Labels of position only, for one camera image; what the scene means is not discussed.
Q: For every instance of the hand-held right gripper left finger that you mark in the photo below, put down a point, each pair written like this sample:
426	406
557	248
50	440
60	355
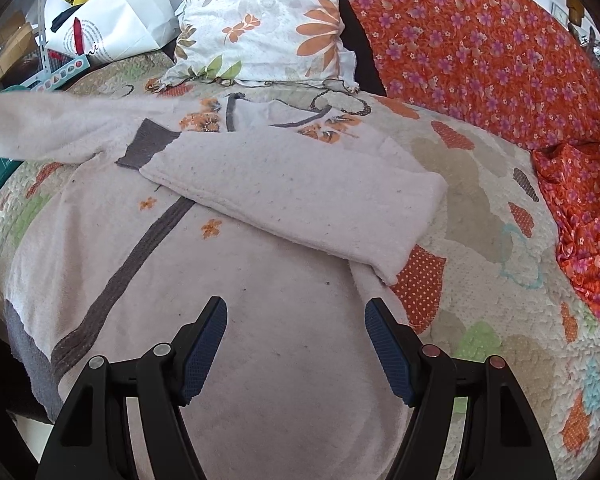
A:
205	355

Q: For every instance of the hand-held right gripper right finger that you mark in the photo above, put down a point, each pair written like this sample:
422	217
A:
387	355

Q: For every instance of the pale pink fleece sweater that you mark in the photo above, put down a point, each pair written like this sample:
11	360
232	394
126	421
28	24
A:
280	360

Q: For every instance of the heart patterned quilt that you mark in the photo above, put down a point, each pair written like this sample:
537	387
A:
480	260

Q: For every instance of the orange floral cloth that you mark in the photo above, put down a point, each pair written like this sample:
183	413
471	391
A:
480	60

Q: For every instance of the white floral pillow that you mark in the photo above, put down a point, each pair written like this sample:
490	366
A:
270	20

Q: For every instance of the white paper bag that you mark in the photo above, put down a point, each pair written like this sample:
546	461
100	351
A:
125	15

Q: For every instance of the brown cardboard box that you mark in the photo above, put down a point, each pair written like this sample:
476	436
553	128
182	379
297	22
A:
10	40

